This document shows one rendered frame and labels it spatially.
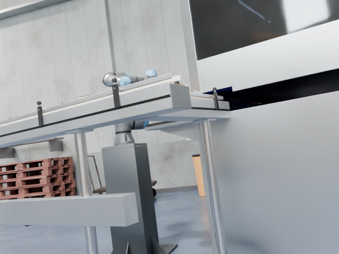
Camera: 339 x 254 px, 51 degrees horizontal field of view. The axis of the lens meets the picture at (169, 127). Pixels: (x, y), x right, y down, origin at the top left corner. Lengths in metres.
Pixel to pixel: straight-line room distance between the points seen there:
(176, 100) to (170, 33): 5.59
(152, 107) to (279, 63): 0.88
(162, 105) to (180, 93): 0.08
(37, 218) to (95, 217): 0.40
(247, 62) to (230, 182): 0.67
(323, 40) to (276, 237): 1.01
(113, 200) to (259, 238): 0.91
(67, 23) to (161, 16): 2.00
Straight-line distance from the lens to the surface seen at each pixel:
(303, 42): 1.94
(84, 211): 1.60
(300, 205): 1.94
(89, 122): 1.50
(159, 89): 1.27
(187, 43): 2.21
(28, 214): 1.92
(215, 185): 1.86
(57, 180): 6.78
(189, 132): 2.27
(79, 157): 1.61
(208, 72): 2.11
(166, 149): 6.55
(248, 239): 2.09
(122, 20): 7.25
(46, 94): 7.80
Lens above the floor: 0.69
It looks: 4 degrees up
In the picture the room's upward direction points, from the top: 7 degrees counter-clockwise
